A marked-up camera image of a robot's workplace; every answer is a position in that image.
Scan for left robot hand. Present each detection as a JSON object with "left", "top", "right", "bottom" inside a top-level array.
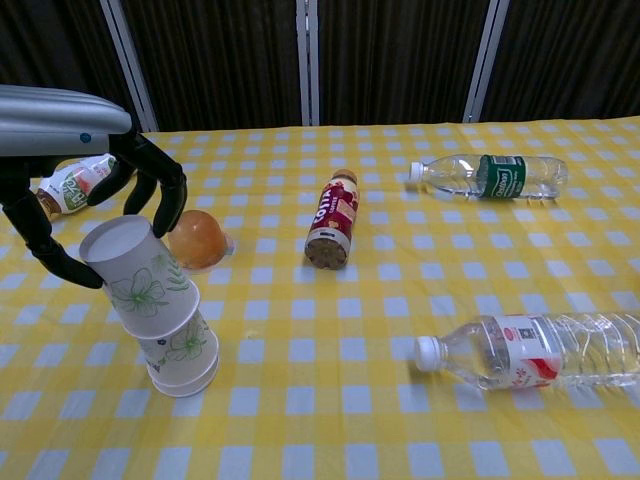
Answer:
[{"left": 0, "top": 83, "right": 189, "bottom": 290}]

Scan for white floral paper cup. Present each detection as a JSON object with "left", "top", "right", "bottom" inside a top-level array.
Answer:
[
  {"left": 79, "top": 215, "right": 201, "bottom": 341},
  {"left": 149, "top": 357, "right": 221, "bottom": 399}
]

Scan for paper cup with line mark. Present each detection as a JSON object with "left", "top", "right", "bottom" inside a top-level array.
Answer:
[{"left": 133, "top": 304, "right": 221, "bottom": 386}]

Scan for orange jelly cup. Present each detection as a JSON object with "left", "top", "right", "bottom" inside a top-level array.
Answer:
[{"left": 166, "top": 209, "right": 236, "bottom": 271}]

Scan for white yogurt drink bottle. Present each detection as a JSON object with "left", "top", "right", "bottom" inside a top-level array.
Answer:
[{"left": 35, "top": 153, "right": 119, "bottom": 224}]

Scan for red Costa coffee bottle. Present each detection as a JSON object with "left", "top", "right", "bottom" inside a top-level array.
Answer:
[{"left": 304, "top": 168, "right": 362, "bottom": 271}]

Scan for yellow white checkered tablecloth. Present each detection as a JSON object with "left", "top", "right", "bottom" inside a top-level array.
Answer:
[{"left": 0, "top": 117, "right": 640, "bottom": 480}]

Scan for green label water bottle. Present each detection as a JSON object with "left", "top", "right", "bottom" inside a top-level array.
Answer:
[{"left": 409, "top": 153, "right": 570, "bottom": 201}]

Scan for red label water bottle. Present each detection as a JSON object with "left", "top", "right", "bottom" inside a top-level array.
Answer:
[{"left": 413, "top": 310, "right": 640, "bottom": 394}]

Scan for grey aluminium frame bar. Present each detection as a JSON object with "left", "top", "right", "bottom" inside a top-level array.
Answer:
[
  {"left": 295, "top": 0, "right": 321, "bottom": 126},
  {"left": 99, "top": 0, "right": 160, "bottom": 132},
  {"left": 464, "top": 0, "right": 511, "bottom": 123}
]

